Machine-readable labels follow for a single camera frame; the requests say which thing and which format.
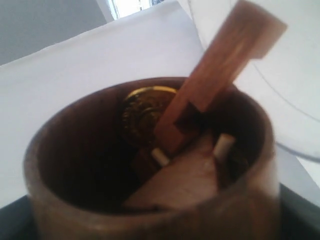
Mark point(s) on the white cylinder pellet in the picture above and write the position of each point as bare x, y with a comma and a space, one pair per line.
223, 146
160, 157

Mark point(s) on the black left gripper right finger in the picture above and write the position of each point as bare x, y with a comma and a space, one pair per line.
300, 219

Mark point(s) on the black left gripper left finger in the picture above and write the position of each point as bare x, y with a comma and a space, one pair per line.
16, 220

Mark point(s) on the gold coin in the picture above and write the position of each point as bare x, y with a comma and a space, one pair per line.
140, 111

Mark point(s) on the clear plastic shaker tumbler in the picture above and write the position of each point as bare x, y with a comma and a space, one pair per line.
286, 82

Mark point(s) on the round wooden cup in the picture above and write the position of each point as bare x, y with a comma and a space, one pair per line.
79, 171

